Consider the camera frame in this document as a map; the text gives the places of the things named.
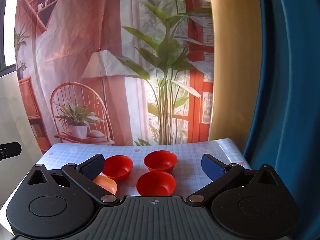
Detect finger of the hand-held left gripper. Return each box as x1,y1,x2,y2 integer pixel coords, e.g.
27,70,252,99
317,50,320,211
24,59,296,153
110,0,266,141
0,142,22,160

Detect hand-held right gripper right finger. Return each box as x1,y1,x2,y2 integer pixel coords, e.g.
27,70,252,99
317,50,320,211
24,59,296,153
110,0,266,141
187,154,283,204

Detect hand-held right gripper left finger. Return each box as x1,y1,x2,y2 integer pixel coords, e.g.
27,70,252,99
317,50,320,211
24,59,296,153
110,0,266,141
25,154,120,207

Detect red plastic bowl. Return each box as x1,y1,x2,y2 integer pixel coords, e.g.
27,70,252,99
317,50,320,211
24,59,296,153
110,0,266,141
136,171,176,197
102,155,134,180
144,150,179,173

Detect blue checked tablecloth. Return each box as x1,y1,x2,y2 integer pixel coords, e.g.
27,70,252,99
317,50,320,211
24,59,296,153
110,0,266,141
32,138,252,198

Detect yellow curtain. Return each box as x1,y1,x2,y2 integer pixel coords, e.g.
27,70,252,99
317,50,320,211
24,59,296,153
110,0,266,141
207,0,277,155

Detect window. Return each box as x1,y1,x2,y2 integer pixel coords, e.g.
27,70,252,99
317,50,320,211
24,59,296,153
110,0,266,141
0,0,18,77

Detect blue curtain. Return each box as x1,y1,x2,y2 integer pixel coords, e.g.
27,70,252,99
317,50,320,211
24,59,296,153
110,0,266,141
242,0,320,240

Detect printed room scene backdrop cloth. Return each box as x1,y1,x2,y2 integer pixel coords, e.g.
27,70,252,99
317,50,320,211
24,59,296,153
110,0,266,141
14,0,215,155

